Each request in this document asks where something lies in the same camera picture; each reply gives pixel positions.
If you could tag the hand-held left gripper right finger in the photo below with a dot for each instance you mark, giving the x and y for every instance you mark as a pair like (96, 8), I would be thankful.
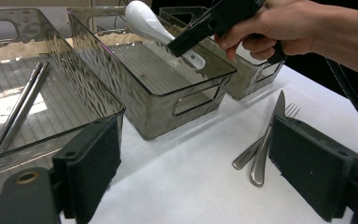
(310, 168)

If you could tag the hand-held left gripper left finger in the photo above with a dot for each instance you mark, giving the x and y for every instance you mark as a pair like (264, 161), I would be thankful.
(87, 168)

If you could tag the metal table knife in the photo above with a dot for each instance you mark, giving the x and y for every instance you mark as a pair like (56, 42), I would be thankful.
(259, 161)

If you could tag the white ceramic spoon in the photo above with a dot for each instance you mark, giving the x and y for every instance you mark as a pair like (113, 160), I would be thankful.
(143, 18)

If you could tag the metal fork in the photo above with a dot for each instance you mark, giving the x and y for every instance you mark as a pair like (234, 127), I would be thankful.
(245, 157)

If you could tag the smoky clear plastic bin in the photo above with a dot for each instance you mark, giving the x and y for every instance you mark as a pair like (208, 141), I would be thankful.
(248, 84)
(155, 115)
(59, 93)

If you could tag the metal chopstick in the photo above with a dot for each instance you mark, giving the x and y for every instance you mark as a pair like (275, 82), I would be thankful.
(26, 105)
(18, 105)

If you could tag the white table cover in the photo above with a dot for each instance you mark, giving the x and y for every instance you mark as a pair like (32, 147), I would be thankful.
(199, 186)

